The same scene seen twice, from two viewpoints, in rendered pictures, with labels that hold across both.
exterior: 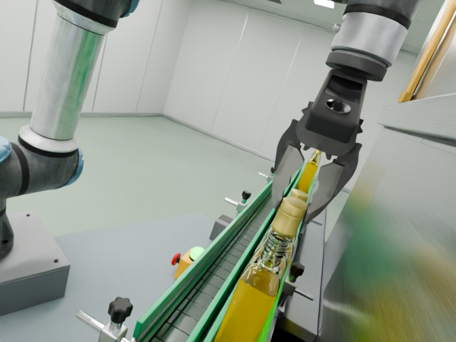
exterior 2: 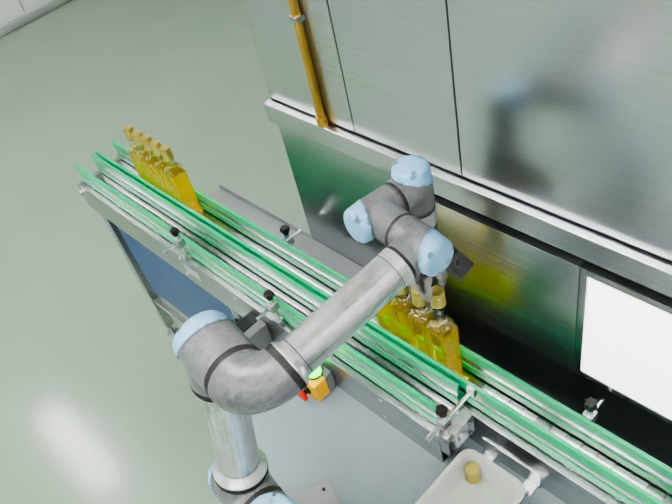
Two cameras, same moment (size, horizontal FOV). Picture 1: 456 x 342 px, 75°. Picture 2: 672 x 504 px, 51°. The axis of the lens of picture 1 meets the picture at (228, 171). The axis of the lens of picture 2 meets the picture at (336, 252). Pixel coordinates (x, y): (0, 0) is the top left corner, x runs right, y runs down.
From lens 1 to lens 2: 1.34 m
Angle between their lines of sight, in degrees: 49
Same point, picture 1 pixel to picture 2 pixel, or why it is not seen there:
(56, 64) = (246, 422)
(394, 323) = (513, 288)
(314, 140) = not seen: hidden behind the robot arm
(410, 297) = (513, 279)
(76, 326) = (369, 481)
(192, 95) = not seen: outside the picture
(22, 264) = not seen: outside the picture
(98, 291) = (331, 468)
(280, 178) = (428, 292)
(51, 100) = (252, 441)
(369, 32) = (432, 221)
